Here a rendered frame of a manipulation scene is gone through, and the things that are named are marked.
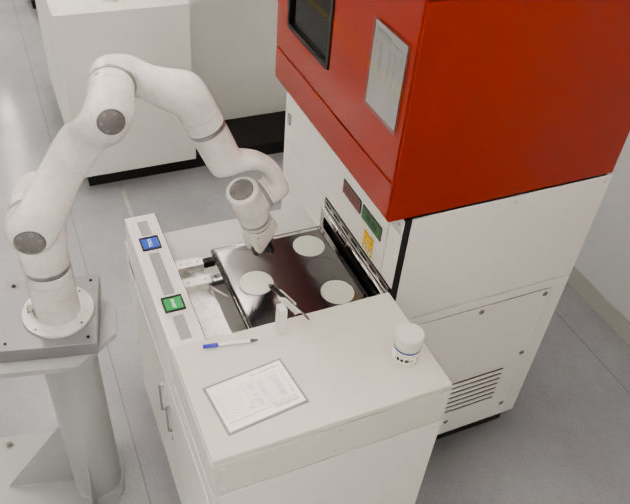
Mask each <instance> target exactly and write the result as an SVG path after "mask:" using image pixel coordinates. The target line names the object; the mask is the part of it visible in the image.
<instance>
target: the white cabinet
mask: <svg viewBox="0 0 630 504"><path fill-rule="evenodd" d="M126 254H127V261H128V268H129V275H130V282H131V289H132V297H133V304H134V311H135V318H136V325H137V332H138V339H139V347H140V354H141V361H142V368H143V375H144V382H145V387H146V390H147V393H148V397H149V400H150V403H151V406H152V410H153V413H154V416H155V419H156V422H157V426H158V429H159V432H160V435H161V439H162V442H163V445H164V448H165V452H166V455H167V458H168V461H169V465H170V468H171V471H172V474H173V478H174V481H175V484H176V487H177V491H178V494H179V497H180V500H181V504H415V501H416V498H417V495H418V492H419V489H420V486H421V483H422V480H423V477H424V474H425V471H426V468H427V465H428V461H429V458H430V455H431V452H432V449H433V446H434V443H435V440H436V437H437V434H438V431H439V428H440V424H441V421H442V419H439V420H436V421H434V422H431V423H428V424H425V425H422V426H419V427H416V428H413V429H410V430H407V431H404V432H401V433H398V434H396V435H393V436H390V437H387V438H384V439H381V440H378V441H375V442H372V443H369V444H366V445H363V446H360V447H358V448H355V449H352V450H349V451H346V452H343V453H340V454H337V455H334V456H331V457H328V458H325V459H322V460H319V461H317V462H314V463H311V464H308V465H305V466H302V467H299V468H296V469H293V470H290V471H287V472H284V473H281V474H279V475H276V476H273V477H270V478H267V479H264V480H261V481H258V482H255V483H252V484H249V485H246V486H243V487H240V488H238V489H235V490H232V491H229V492H226V493H223V494H220V495H217V496H213V495H212V492H211V489H210V486H209V483H208V480H207V477H206V475H205V472H204V469H203V466H202V463H201V460H200V457H199V454H198V451H197V448H196V446H195V443H194V440H193V437H192V434H191V431H190V428H189V425H188V422H187V420H186V417H185V414H184V411H183V408H182V405H181V402H180V399H179V396H178V393H177V391H176V388H175V385H174V384H173V381H172V378H171V375H170V372H169V370H168V367H167V364H166V361H165V358H164V355H163V352H162V349H161V346H160V343H159V340H158V338H157V335H156V332H155V329H154V326H153V323H152V320H151V317H150V314H149V311H148V309H147V306H146V303H145V300H144V297H143V294H142V291H141V288H140V285H139V282H138V280H137V277H136V274H135V271H134V268H133V265H132V262H131V259H130V256H129V253H128V250H127V248H126Z"/></svg>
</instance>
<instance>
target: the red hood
mask: <svg viewBox="0 0 630 504"><path fill-rule="evenodd" d="M276 43H277V46H276V67H275V76H276V77H277V79H278V80H279V81H280V83H281V84H282V85H283V86H284V88H285V89H286V90H287V92H288V93H289V94H290V96H291V97H292V98H293V99H294V101H295V102H296V103H297V105H298V106H299V107H300V109H301V110H302V111H303V112H304V114H305V115H306V116H307V118H308V119H309V120H310V122H311V123H312V124H313V125H314V127H315V128H316V129H317V131H318V132H319V133H320V135H321V136H322V137H323V138H324V140H325V141H326V142H327V144H328V145H329V146H330V148H331V149H332V150H333V151H334V153H335V154H336V155H337V157H338V158H339V159H340V161H341V162H342V163H343V164H344V166H345V167H346V168H347V170H348V171H349V172H350V174H351V175H352V176H353V177H354V179H355V180H356V181H357V183H358V184H359V185H360V187H361V188H362V189H363V190H364V192H365V193H366V194H367V196H368V197H369V198H370V200H371V201H372V202H373V203H374V205H375V206H376V207H377V209H378V210H379V211H380V213H381V214H382V215H383V216H384V218H385V219H386V220H387V222H392V221H397V220H401V219H406V218H410V217H415V216H419V215H424V214H428V213H433V212H437V211H442V210H446V209H451V208H455V207H460V206H464V205H468V204H473V203H477V202H482V201H486V200H491V199H495V198H500V197H504V196H509V195H513V194H518V193H522V192H527V191H531V190H535V189H540V188H544V187H549V186H553V185H558V184H562V183H567V182H571V181H576V180H580V179H585V178H589V177H594V176H598V175H602V174H607V173H611V172H613V170H614V167H615V165H616V163H617V160H618V158H619V156H620V153H621V151H622V149H623V146H624V144H625V142H626V139H627V137H628V135H629V132H630V0H278V15H277V41H276Z"/></svg>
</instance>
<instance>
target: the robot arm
mask: <svg viewBox="0 0 630 504"><path fill-rule="evenodd" d="M135 97H138V98H141V99H144V100H146V101H147V102H149V103H151V104H152V105H154V106H156V107H158V108H160V109H162V110H164V111H166V112H169V113H172V114H175V115H176V116H177V117H178V118H179V120H180V122H181V123H182V125H183V127H184V128H185V130H186V132H187V134H188V135H189V137H190V139H191V140H192V142H193V144H194V145H195V147H196V149H197V151H198V152H199V154H200V156H201V157H202V159H203V161H204V162H205V164H206V166H207V167H208V169H209V170H210V172H211V173H212V174H213V175H214V176H216V177H218V178H225V177H230V176H233V175H236V174H240V173H243V172H248V171H260V172H262V174H263V175H262V177H261V178H260V179H259V180H257V181H255V180H254V179H252V178H250V177H239V178H236V179H234V180H233V181H232V182H230V184H229V185H228V187H227V189H226V197H227V199H228V201H229V203H230V205H231V207H232V209H233V211H234V213H235V215H236V217H237V219H238V221H239V223H240V225H241V227H242V228H243V229H242V233H243V238H244V241H245V244H246V246H247V248H248V249H251V247H252V250H253V255H255V256H258V255H259V254H260V253H262V252H263V251H264V252H265V253H267V254H268V253H270V254H273V252H274V251H275V248H274V245H273V236H274V234H275V232H276V231H277V228H278V226H277V223H276V221H275V219H274V217H273V216H272V215H271V214H270V212H269V210H268V209H269V208H270V207H271V206H273V205H274V204H276V203H277V202H279V201H280V200H282V199H283V198H284V197H286V195H287V194H288V192H289V187H288V184H287V181H286V179H285V177H284V175H283V173H282V171H281V169H280V168H279V166H278V165H277V163H276V162H275V161H274V160H273V159H272V158H270V157H269V156H268V155H266V154H264V153H262V152H260V151H257V150H253V149H246V148H238V146H237V144H236V142H235V140H234V138H233V136H232V134H231V132H230V130H229V128H228V126H227V124H226V122H225V120H224V118H223V116H222V114H221V112H220V110H219V108H218V106H217V104H216V102H215V101H214V99H213V97H212V95H211V93H210V91H209V89H208V87H207V86H206V84H205V83H204V81H203V80H202V79H201V78H200V77H199V76H198V75H196V74H195V73H193V72H191V71H188V70H183V69H174V68H165V67H159V66H155V65H152V64H149V63H147V62H145V61H143V60H141V59H139V58H136V57H134V56H132V55H128V54H122V53H112V54H106V55H103V56H101V57H99V58H97V59H96V60H95V61H94V62H93V63H92V65H91V67H90V70H89V74H88V82H87V95H86V100H85V103H84V106H83V108H82V110H81V112H80V114H79V115H78V116H77V118H76V119H74V120H73V121H71V122H69V123H67V124H65V125H64V126H63V127H62V128H61V129H60V131H59V132H58V134H57V135H56V137H55V138H54V140H53V142H52V143H51V145H50V147H49V148H48V150H47V152H46V154H45V156H44V158H43V160H42V162H41V163H40V165H39V168H38V170H37V171H32V172H27V173H24V174H22V175H21V176H19V177H18V178H17V179H16V181H15V182H14V184H13V186H12V188H11V191H10V196H9V201H8V207H7V213H6V220H5V227H4V231H5V236H6V239H7V241H8V243H9V244H10V246H11V247H12V248H13V249H15V250H16V251H18V254H19V260H20V264H21V267H22V271H23V274H24V278H25V281H26V285H27V288H28V292H29V295H30V298H29V299H28V300H27V301H26V303H25V305H24V307H23V309H22V321H23V324H24V326H25V327H26V329H27V330H28V331H29V332H30V333H32V334H34V335H35V336H38V337H41V338H47V339H56V338H63V337H67V336H70V335H72V334H74V333H76V332H78V331H80V330H81V329H82V328H84V327H85V326H86V325H87V324H88V322H89V321H90V320H91V318H92V316H93V312H94V304H93V300H92V298H91V296H90V295H89V294H88V293H87V292H86V291H85V290H83V289H81V288H79V287H76V282H75V278H74V273H73V269H72V264H71V259H70V255H69V250H68V242H67V228H66V219H67V216H68V214H69V211H70V209H71V206H72V204H73V201H74V199H75V196H76V194H77V192H78V190H79V187H80V185H81V183H82V182H83V180H84V178H85V176H86V175H87V173H88V172H89V170H90V169H91V167H92V166H93V164H94V163H95V161H96V160H97V158H98V157H99V156H100V154H101V153H102V152H103V151H104V150H106V149H107V148H108V147H110V146H113V145H115V144H117V143H119V142H120V141H121V140H122V139H123V138H124V137H125V135H126V134H127V132H128V131H129V129H130V127H131V125H132V123H133V120H134V116H135Z"/></svg>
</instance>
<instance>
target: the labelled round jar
mask: <svg viewBox="0 0 630 504"><path fill-rule="evenodd" d="M424 336H425V335H424V331H423V329H422V328H421V327H420V326H418V325H416V324H413V323H403V324H401V325H399V326H398V328H397V330H396V335H395V339H394V343H393V348H392V353H391V358H392V360H393V362H394V363H395V364H397V365H398V366H401V367H405V368H409V367H413V366H414V365H416V364H417V362H418V359H419V356H420V352H421V348H422V344H423V340H424Z"/></svg>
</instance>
